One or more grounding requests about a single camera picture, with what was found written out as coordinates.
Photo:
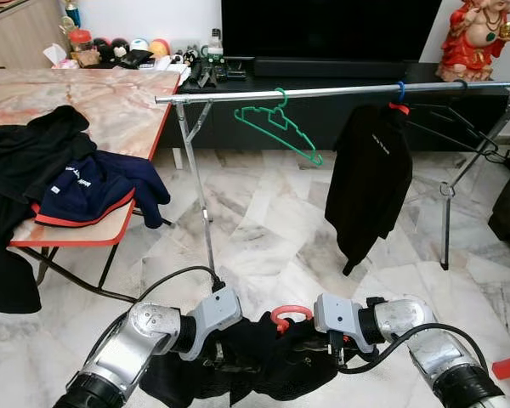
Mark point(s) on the blue gold trophy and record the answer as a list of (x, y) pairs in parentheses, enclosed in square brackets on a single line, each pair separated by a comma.
[(72, 13)]

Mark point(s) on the black hoodie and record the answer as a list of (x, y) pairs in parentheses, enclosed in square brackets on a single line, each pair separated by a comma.
[(25, 157)]

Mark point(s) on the silver metal clothes rack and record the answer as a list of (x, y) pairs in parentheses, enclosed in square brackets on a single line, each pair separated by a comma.
[(340, 91)]

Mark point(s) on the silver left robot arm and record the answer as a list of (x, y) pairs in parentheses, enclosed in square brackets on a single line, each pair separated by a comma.
[(127, 348)]

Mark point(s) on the white paper stack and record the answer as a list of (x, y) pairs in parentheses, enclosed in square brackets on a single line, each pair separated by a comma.
[(177, 68)]

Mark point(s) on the white tissue pack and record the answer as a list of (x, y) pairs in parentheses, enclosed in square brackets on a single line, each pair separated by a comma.
[(58, 58)]

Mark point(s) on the clear plastic bottle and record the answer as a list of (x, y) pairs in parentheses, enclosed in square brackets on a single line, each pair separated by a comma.
[(214, 44)]

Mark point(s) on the black printed shirt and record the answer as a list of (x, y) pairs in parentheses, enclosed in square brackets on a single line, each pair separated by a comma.
[(263, 365)]

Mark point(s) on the light wooden cabinet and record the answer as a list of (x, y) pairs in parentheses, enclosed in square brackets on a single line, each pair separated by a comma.
[(21, 38)]

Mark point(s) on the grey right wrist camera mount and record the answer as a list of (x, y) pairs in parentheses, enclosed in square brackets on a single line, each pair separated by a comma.
[(336, 313)]

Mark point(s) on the red plastic hanger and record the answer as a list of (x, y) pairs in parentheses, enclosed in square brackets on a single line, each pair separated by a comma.
[(291, 308)]

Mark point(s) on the red laughing Buddha statue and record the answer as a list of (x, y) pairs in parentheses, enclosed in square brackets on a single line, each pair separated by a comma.
[(472, 51)]

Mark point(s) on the black TV console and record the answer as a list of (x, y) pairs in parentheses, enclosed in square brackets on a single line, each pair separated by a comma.
[(217, 136)]

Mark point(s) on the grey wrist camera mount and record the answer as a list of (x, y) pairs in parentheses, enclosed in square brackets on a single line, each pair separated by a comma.
[(217, 314), (336, 313)]

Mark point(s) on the blue plastic hanger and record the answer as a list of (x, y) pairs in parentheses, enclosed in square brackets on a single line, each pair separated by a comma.
[(402, 89)]

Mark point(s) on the orange yellow ball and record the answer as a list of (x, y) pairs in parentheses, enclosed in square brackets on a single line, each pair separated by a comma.
[(159, 48)]

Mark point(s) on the green plastic hanger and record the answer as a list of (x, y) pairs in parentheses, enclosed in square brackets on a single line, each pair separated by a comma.
[(314, 158)]

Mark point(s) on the black flat television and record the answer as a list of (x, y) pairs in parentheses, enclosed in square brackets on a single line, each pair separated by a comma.
[(331, 30)]

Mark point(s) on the black plastic hanger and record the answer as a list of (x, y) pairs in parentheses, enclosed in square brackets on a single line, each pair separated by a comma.
[(494, 155)]

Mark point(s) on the black T-shirt red collar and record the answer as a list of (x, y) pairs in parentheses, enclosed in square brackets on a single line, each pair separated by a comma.
[(370, 187)]

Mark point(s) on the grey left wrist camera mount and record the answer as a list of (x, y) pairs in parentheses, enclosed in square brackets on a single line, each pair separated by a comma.
[(217, 314)]

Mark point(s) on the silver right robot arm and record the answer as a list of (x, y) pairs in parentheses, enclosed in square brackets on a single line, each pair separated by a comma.
[(442, 357)]

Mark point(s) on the navy garment red trim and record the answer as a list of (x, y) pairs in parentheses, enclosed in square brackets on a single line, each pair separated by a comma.
[(85, 191)]

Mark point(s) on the black soundbar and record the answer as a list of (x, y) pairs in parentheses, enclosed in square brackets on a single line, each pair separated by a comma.
[(331, 68)]

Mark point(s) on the marble top folding table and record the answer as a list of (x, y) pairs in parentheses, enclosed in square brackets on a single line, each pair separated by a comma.
[(102, 98)]

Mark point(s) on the red lid jar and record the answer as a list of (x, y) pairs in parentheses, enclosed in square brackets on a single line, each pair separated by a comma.
[(81, 47)]

